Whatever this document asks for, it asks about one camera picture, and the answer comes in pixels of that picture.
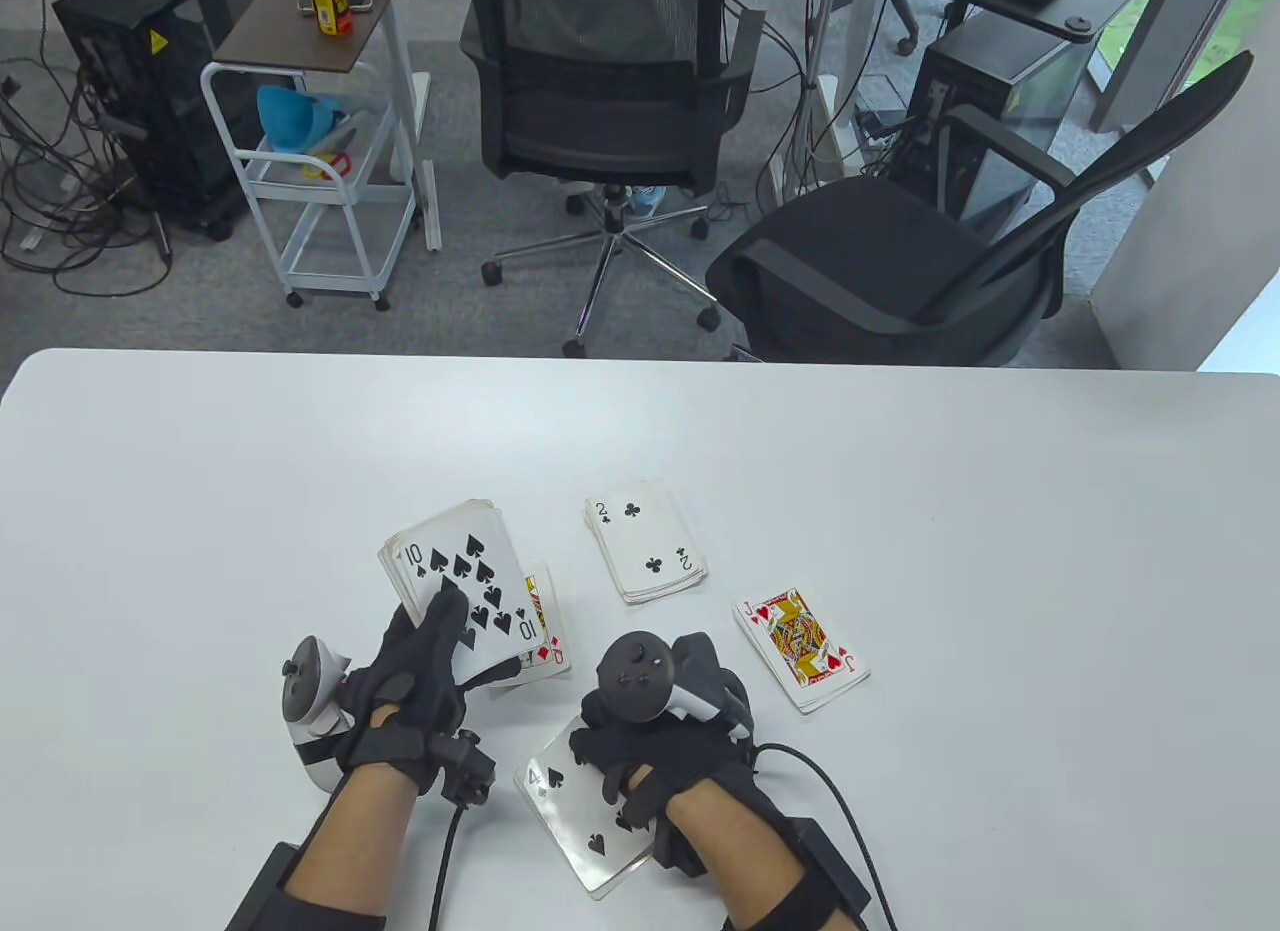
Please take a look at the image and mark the grey left hand controller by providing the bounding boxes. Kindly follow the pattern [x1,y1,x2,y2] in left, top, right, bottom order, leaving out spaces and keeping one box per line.
[280,636,353,792]

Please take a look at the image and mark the tangle of black floor cables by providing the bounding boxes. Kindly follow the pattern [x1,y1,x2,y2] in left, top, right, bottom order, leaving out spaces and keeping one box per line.
[0,56,179,297]

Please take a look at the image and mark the person's left forearm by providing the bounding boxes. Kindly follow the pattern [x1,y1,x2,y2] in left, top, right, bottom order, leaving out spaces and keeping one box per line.
[285,771,426,922]

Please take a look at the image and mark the diamonds face playing card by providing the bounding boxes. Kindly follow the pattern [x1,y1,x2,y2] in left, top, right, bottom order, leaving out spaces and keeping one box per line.
[495,561,573,684]

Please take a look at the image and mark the black padded office chair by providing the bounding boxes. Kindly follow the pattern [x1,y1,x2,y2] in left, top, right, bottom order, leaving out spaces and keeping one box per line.
[705,51,1256,367]

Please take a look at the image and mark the dark office desk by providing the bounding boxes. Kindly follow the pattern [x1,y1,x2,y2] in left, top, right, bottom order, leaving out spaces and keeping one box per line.
[885,0,1138,40]

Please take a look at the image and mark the black chair base with casters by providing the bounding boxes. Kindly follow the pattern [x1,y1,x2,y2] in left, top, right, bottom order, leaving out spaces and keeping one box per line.
[885,0,971,58]

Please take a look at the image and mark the black glass side computer tower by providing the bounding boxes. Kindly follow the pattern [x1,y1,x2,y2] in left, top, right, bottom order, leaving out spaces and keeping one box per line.
[885,16,1098,244]

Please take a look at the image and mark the black left glove cable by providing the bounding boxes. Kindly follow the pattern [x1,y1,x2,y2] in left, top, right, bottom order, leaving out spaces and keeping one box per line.
[428,809,466,931]

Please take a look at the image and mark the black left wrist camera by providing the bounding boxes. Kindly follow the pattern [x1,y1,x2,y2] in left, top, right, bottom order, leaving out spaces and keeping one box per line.
[430,731,497,810]

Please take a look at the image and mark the black left forearm strap pack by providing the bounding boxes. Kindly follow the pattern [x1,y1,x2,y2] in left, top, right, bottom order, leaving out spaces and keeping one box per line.
[225,841,386,931]

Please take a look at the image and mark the hearts face playing card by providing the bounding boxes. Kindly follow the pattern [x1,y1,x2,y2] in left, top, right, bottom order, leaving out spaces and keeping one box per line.
[733,586,871,715]

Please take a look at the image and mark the black mesh back office chair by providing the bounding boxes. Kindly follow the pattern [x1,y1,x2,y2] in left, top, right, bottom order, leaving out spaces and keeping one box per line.
[460,0,766,360]

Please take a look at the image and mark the black spades playing card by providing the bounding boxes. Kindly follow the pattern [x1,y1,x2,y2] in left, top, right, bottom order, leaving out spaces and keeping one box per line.
[513,711,661,900]

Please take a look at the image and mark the stack of red-backed playing cards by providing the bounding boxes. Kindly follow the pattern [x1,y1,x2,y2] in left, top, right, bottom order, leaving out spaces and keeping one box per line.
[378,499,546,682]

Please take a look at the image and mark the pile of face-up clubs cards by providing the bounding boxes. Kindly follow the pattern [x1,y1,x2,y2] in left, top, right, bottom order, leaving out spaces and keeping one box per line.
[583,481,709,604]

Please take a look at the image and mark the person's right forearm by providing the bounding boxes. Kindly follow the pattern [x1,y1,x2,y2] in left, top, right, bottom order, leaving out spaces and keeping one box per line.
[665,781,811,931]

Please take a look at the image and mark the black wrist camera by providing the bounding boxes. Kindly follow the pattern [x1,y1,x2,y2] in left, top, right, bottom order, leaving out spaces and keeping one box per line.
[652,816,711,877]
[430,731,497,810]

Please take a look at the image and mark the black computer tower yellow sticker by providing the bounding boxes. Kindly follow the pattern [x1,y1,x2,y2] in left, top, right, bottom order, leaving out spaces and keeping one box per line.
[52,0,273,240]

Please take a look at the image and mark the blue plastic bowl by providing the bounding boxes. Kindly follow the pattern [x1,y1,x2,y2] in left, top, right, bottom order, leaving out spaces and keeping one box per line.
[257,84,353,157]

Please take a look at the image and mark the white wire rolling cart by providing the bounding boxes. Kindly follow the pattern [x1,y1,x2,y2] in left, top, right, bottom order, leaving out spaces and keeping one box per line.
[200,61,419,312]

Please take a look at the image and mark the person's right hand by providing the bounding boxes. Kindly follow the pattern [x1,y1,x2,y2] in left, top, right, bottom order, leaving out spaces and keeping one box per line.
[568,686,801,834]

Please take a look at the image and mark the black forearm strap pack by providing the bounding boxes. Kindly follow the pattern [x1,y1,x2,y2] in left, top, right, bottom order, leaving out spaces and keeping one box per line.
[225,841,386,931]
[720,819,871,931]

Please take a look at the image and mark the black right forearm strap pack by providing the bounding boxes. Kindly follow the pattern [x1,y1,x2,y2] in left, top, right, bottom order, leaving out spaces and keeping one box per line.
[720,819,871,931]

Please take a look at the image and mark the person's left hand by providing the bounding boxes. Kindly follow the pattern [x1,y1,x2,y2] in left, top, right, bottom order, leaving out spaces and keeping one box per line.
[335,586,521,797]

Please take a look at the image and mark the black right glove cable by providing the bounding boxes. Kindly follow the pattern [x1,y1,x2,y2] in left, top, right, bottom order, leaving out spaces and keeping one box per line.
[750,741,898,931]

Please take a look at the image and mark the brown top white side table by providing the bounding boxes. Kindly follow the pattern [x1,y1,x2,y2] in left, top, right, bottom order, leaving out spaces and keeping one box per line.
[213,0,443,254]

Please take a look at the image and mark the black glove cable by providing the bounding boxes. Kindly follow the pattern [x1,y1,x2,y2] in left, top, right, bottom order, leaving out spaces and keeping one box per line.
[750,741,898,931]
[428,809,466,931]

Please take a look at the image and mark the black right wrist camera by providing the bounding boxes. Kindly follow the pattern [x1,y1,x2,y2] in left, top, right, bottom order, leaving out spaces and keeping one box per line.
[652,816,711,877]

